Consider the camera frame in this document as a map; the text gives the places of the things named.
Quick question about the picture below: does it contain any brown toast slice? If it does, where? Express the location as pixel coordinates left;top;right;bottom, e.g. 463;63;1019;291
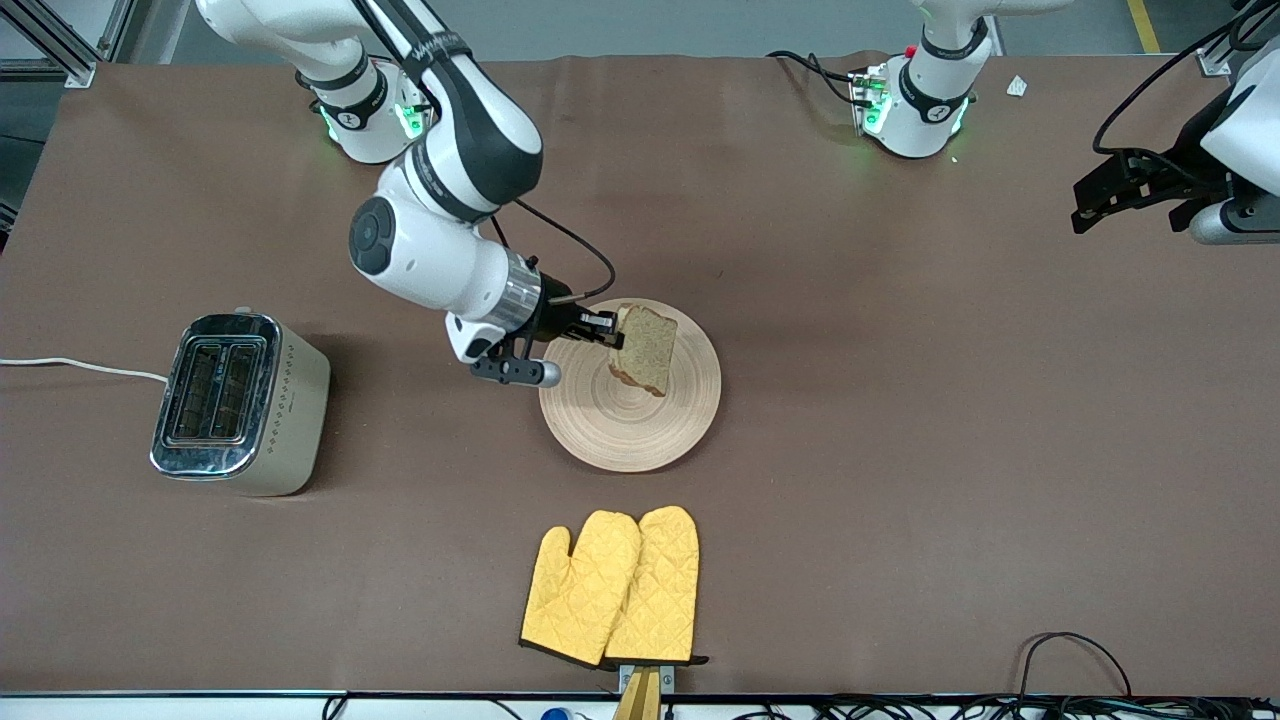
608;303;679;398

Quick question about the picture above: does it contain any round wooden plate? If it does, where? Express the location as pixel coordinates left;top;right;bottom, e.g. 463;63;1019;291
538;298;722;474

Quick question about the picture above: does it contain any yellow quilted oven mitt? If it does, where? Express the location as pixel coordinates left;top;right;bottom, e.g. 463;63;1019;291
603;505;709;667
519;510;642;668

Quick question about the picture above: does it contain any beige and chrome toaster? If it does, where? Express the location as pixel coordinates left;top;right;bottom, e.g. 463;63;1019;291
150;308;332;498

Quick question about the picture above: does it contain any wooden stick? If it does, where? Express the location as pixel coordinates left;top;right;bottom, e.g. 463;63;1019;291
612;668;663;720

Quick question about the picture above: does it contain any brown table cover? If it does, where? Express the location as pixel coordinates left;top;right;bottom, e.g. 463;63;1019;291
0;50;1280;697

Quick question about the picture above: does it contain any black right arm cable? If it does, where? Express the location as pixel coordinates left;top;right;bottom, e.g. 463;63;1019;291
345;0;617;304

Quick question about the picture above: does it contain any aluminium frame profile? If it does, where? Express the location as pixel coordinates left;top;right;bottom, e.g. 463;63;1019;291
1197;0;1263;77
0;0;137;89

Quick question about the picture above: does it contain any black left arm base cable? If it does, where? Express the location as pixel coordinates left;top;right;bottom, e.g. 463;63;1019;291
766;50;861;107

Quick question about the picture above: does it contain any small metal bracket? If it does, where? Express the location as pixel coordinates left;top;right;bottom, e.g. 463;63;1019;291
618;663;676;695

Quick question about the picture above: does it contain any black looped cable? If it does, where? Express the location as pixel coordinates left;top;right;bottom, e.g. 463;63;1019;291
1018;632;1133;701

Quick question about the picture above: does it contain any white toaster power cable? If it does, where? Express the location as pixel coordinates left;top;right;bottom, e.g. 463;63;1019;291
0;357;169;384

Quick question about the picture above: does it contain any black cable bundle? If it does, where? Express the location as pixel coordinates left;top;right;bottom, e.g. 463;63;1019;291
730;695;1280;720

